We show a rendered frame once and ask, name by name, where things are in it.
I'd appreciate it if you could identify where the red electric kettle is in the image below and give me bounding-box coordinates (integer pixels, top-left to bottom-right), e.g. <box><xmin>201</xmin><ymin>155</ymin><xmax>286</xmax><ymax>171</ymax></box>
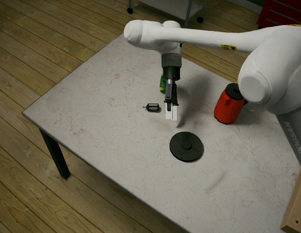
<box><xmin>214</xmin><ymin>83</ymin><xmax>248</xmax><ymax>125</ymax></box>

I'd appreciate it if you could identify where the green drink can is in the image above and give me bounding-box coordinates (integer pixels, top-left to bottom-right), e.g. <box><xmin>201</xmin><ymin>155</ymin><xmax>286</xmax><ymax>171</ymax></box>
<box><xmin>159</xmin><ymin>73</ymin><xmax>166</xmax><ymax>94</ymax></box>

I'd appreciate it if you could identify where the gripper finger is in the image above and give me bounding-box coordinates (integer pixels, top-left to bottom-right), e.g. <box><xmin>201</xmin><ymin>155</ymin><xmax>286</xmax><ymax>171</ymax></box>
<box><xmin>164</xmin><ymin>79</ymin><xmax>176</xmax><ymax>119</ymax></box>
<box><xmin>171</xmin><ymin>85</ymin><xmax>179</xmax><ymax>121</ymax></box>

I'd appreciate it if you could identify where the black round disc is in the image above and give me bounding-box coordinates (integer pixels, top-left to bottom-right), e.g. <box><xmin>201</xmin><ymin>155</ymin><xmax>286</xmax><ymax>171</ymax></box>
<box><xmin>169</xmin><ymin>131</ymin><xmax>203</xmax><ymax>162</ymax></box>

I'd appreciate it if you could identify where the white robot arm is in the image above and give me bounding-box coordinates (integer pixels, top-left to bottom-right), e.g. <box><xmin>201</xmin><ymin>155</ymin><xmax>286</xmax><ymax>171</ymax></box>
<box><xmin>124</xmin><ymin>20</ymin><xmax>301</xmax><ymax>166</ymax></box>

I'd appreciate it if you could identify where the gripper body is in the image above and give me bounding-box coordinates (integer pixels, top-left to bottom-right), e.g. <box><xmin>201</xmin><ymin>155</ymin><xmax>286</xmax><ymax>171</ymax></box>
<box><xmin>163</xmin><ymin>67</ymin><xmax>180</xmax><ymax>88</ymax></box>

